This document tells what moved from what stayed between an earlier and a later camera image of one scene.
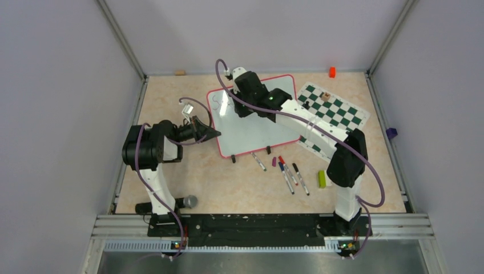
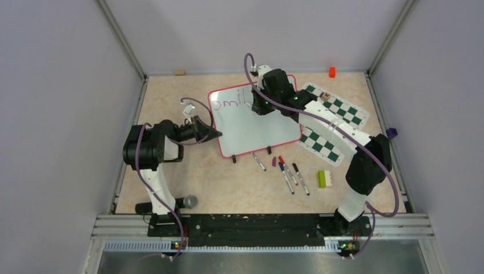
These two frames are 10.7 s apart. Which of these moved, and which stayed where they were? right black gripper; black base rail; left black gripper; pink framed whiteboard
Moved: right black gripper
Stayed: black base rail; left black gripper; pink framed whiteboard
